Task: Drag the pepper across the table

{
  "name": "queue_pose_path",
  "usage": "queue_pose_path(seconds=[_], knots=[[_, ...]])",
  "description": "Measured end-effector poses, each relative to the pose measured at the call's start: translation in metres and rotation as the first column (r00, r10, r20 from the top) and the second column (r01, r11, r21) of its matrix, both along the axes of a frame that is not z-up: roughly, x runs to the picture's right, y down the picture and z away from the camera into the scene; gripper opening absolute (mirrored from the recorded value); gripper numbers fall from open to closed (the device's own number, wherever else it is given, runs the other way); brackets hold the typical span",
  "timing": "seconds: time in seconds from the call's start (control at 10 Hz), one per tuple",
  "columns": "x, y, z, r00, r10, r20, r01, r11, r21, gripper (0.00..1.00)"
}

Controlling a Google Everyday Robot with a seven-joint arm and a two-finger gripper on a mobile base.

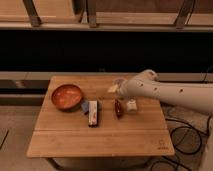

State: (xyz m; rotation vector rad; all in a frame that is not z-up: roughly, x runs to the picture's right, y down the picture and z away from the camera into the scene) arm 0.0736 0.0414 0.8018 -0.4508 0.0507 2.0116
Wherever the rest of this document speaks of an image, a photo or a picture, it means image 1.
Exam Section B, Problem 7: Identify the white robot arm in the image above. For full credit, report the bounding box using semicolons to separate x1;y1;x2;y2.
108;69;213;171

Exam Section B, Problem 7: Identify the blue grey small object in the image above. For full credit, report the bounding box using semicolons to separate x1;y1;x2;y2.
81;100;89;114

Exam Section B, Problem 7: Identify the orange bowl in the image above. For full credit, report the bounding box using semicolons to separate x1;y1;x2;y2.
51;84;83;110

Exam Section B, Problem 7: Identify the small white bottle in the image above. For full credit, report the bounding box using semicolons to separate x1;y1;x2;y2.
126;99;137;113

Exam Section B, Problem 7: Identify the snack bar packet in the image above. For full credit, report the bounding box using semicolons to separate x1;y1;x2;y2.
88;101;98;127

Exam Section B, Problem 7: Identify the black floor cable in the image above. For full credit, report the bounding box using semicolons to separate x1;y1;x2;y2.
149;106;213;171

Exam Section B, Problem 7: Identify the wooden table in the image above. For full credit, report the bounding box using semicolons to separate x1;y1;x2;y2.
27;74;175;158

